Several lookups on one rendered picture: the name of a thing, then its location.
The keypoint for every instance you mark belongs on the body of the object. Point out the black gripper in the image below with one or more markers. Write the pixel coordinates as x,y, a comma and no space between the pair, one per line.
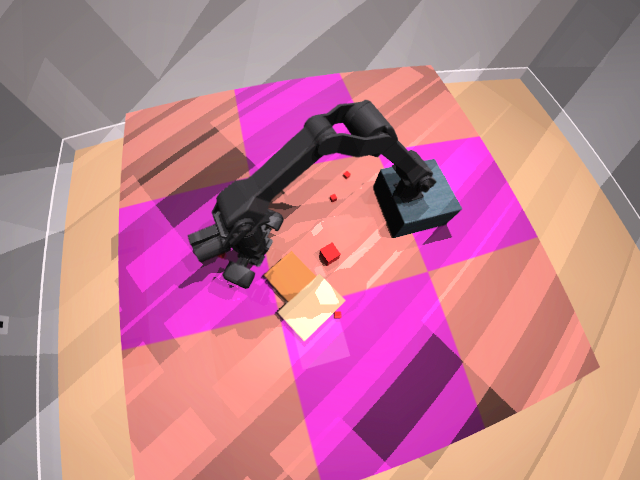
254,255

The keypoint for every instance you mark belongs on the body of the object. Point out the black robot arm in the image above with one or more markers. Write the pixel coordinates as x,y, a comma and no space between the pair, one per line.
241,207

